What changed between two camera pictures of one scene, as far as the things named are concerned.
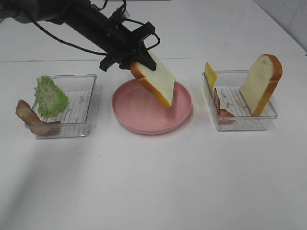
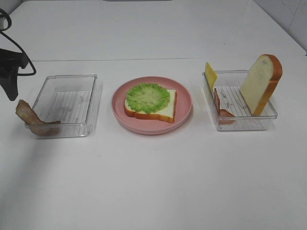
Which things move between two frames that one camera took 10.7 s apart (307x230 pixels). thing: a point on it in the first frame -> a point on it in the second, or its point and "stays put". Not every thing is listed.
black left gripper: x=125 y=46 -> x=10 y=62
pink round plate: x=136 y=109 stays put
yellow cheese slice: x=211 y=75 stays put
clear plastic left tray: x=82 y=117 stays put
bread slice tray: x=260 y=82 stays put
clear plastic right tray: x=229 y=83 stays put
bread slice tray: x=159 y=82 -> x=166 y=113
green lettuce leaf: x=50 y=98 -> x=147 y=97
